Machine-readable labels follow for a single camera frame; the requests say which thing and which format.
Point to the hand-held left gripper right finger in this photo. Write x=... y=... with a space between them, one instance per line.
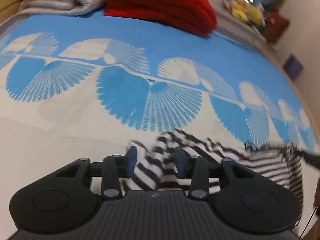
x=180 y=163

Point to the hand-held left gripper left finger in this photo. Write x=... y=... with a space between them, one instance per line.
x=131 y=161

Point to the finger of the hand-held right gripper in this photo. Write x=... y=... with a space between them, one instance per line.
x=311 y=158

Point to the striped shirt with white vest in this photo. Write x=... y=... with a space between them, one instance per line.
x=270 y=165

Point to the blue and white bed sheet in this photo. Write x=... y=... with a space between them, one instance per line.
x=75 y=120

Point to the yellow plush toy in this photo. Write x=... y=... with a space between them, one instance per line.
x=238 y=8
x=255 y=15

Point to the red folded blanket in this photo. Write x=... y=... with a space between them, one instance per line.
x=160 y=2

